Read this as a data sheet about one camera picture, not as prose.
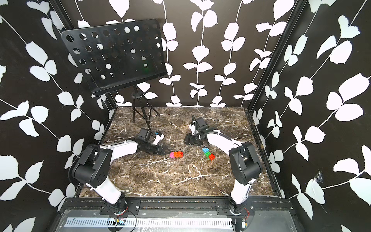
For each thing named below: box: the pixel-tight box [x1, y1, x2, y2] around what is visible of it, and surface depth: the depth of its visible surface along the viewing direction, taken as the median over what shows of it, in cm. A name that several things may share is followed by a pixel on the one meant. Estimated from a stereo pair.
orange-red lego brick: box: [176, 150, 185, 159], surface depth 94 cm
